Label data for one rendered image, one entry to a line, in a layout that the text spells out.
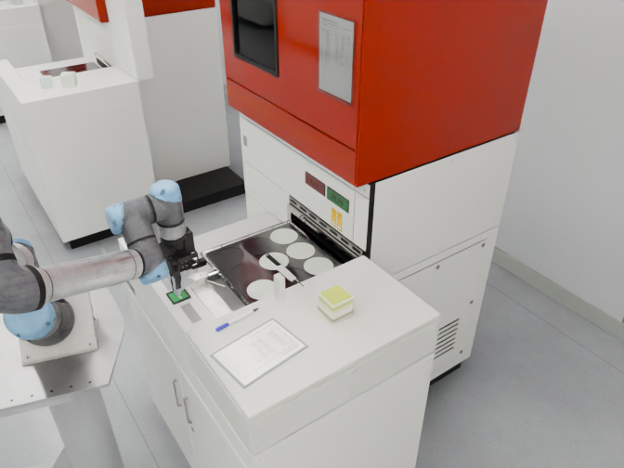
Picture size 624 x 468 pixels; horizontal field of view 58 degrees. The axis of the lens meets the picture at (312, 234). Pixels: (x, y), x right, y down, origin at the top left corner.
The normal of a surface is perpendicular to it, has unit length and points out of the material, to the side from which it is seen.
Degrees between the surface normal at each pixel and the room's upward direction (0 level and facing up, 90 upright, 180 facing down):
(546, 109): 90
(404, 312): 0
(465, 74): 90
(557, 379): 0
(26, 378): 0
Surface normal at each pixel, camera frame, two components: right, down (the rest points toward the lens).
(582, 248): -0.82, 0.32
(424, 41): 0.57, 0.46
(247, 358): 0.00, -0.83
